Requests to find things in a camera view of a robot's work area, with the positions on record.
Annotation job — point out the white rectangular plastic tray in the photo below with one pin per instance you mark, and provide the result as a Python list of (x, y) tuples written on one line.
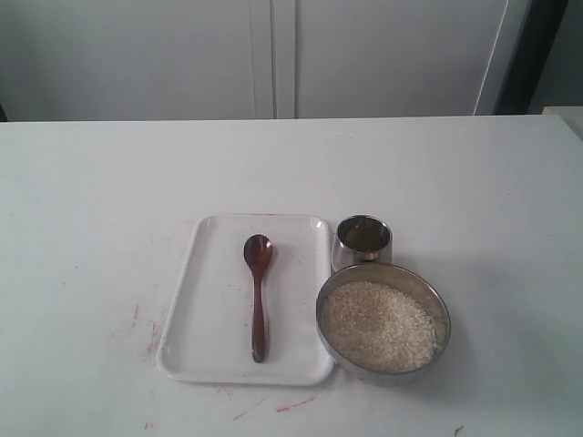
[(207, 338)]

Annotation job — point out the black vertical post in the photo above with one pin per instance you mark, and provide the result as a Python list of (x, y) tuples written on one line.
[(536, 38)]

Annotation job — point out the large steel bowl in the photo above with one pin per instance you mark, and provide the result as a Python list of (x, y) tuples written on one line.
[(396, 278)]

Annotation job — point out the small steel cup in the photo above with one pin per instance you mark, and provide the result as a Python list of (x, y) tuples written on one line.
[(361, 239)]

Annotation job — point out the brown wooden spoon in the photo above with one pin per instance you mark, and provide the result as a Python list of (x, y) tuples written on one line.
[(257, 253)]

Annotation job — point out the white cabinet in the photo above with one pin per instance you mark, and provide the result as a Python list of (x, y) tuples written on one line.
[(153, 60)]

